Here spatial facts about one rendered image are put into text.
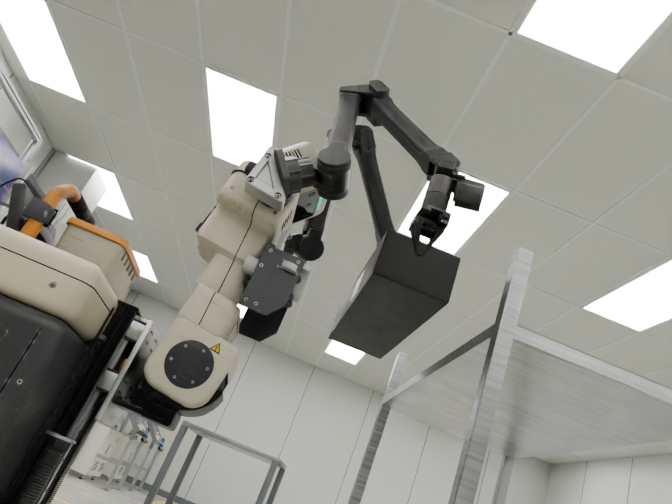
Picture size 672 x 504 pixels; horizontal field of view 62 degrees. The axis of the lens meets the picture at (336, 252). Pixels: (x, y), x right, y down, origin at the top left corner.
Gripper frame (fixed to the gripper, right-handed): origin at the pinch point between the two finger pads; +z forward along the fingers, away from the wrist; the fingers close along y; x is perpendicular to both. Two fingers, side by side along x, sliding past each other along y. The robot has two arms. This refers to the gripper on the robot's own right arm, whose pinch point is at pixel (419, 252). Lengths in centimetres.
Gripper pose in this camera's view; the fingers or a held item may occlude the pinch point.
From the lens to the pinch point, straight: 122.2
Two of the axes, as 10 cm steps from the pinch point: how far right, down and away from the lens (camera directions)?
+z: -3.3, 8.4, -4.3
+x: -9.3, -3.8, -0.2
